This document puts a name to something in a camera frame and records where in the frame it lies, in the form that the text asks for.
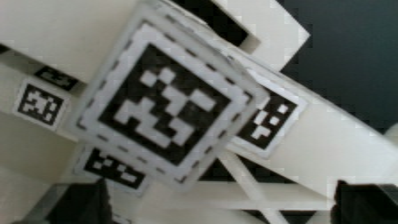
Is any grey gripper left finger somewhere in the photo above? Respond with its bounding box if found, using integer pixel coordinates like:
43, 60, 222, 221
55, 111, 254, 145
13, 179, 114, 224

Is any white H-shaped chair back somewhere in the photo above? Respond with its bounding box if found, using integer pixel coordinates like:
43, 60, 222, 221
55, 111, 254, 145
0, 0, 398, 224

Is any white tagged cube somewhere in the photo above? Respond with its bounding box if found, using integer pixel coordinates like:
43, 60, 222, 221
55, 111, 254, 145
13, 78, 70, 131
68, 0, 269, 191

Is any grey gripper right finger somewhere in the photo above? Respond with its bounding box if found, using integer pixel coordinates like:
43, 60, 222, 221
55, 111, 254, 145
331, 180, 398, 224

